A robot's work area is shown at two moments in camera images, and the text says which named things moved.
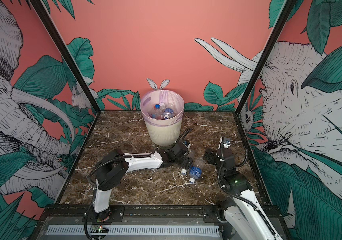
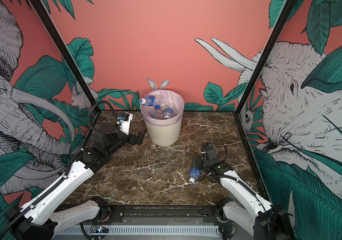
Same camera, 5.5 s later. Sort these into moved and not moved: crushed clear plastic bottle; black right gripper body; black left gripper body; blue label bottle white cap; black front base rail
Moved: black right gripper body; black left gripper body; blue label bottle white cap
Not moved: crushed clear plastic bottle; black front base rail
